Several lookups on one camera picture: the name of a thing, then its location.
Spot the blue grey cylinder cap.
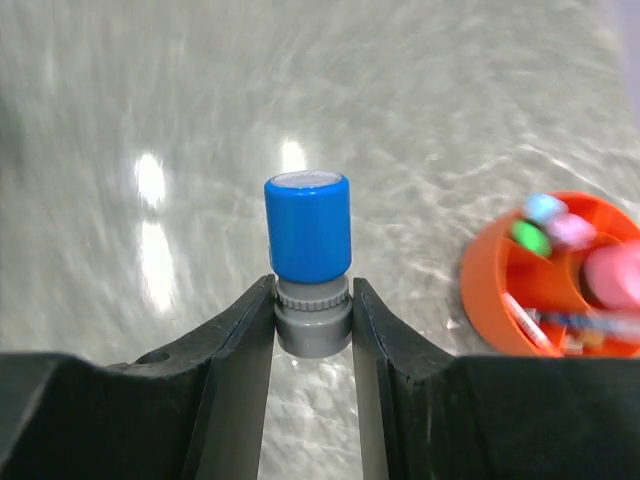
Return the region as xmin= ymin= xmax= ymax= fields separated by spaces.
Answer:
xmin=264 ymin=170 xmax=352 ymax=359

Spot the orange round desk organizer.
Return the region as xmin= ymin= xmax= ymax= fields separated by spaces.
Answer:
xmin=460 ymin=191 xmax=639 ymax=357

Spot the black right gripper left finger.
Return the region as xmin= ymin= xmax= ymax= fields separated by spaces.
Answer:
xmin=1 ymin=275 xmax=275 ymax=479

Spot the orange pen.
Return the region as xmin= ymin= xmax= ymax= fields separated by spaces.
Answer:
xmin=502 ymin=292 xmax=562 ymax=357

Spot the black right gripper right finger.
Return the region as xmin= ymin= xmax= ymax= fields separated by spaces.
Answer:
xmin=353 ymin=278 xmax=639 ymax=479

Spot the pink tube of crayons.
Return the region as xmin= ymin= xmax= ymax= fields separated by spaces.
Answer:
xmin=582 ymin=241 xmax=639 ymax=310

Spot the purple pink highlighter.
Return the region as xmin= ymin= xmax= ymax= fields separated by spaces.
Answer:
xmin=545 ymin=212 xmax=597 ymax=249

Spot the dark blue pen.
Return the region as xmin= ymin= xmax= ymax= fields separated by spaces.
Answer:
xmin=538 ymin=311 xmax=639 ymax=341

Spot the blue-capped clear highlighter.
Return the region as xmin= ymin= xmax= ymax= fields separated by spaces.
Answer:
xmin=522 ymin=193 xmax=568 ymax=225

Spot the thin green-tipped white marker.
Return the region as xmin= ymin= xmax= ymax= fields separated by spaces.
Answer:
xmin=511 ymin=219 xmax=552 ymax=257

